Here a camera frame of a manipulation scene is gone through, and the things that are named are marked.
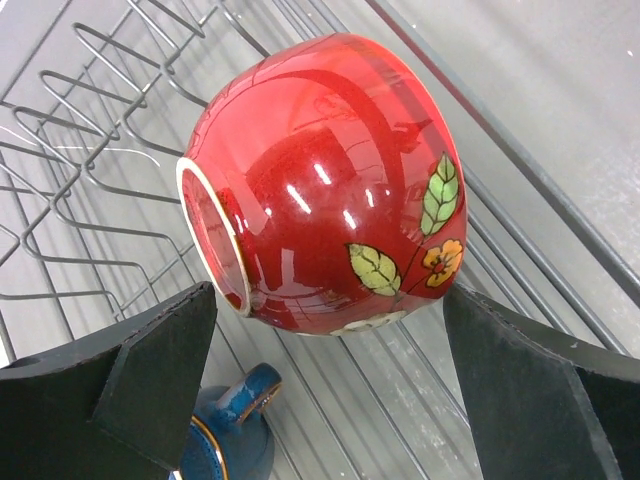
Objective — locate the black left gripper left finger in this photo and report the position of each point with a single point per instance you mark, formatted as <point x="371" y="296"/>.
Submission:
<point x="114" y="404"/>

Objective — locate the red floral bowl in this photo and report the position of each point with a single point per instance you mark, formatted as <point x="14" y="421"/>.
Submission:
<point x="323" y="190"/>

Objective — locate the blue ceramic mug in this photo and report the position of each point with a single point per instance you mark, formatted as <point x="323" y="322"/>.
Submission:
<point x="228" y="435"/>

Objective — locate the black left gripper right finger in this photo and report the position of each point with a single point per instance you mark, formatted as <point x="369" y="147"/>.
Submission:
<point x="541" y="404"/>

